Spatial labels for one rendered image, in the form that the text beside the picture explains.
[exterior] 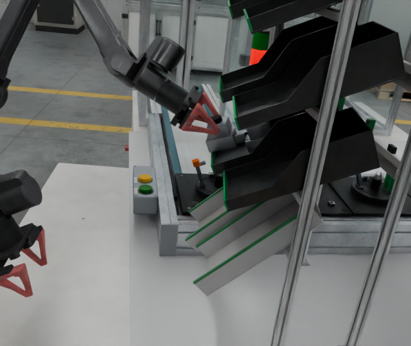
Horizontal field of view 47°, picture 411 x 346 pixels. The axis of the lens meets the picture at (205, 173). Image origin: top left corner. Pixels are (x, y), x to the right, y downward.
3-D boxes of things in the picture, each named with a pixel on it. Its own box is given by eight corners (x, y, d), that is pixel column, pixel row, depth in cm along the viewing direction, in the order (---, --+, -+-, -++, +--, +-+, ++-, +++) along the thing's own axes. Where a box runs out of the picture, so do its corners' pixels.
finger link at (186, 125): (230, 112, 103) (194, 88, 102) (225, 125, 97) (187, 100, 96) (214, 134, 107) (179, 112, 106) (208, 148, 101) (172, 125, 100)
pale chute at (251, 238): (207, 296, 94) (192, 283, 93) (208, 258, 106) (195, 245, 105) (324, 222, 86) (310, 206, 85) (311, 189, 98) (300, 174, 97)
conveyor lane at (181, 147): (180, 245, 132) (183, 215, 127) (161, 134, 206) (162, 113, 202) (277, 244, 137) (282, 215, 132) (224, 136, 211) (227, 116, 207)
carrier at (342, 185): (352, 219, 136) (362, 180, 131) (321, 181, 158) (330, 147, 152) (427, 219, 141) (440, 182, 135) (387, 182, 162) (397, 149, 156)
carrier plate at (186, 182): (181, 218, 128) (182, 211, 127) (174, 178, 149) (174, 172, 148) (266, 218, 132) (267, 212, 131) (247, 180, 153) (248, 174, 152)
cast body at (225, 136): (209, 153, 104) (198, 125, 101) (212, 144, 108) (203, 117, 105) (245, 145, 101) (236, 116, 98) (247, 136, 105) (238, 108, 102)
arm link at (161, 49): (127, 82, 109) (107, 65, 101) (153, 40, 109) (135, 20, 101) (165, 103, 104) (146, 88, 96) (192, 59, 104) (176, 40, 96)
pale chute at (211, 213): (197, 252, 108) (184, 239, 106) (199, 222, 120) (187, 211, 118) (298, 185, 99) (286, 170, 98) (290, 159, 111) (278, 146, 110)
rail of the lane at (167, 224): (159, 256, 126) (161, 222, 121) (147, 134, 205) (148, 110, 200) (179, 256, 127) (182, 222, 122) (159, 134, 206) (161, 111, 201)
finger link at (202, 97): (231, 108, 105) (196, 85, 104) (227, 121, 99) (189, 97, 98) (216, 130, 108) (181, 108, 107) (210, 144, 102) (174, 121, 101)
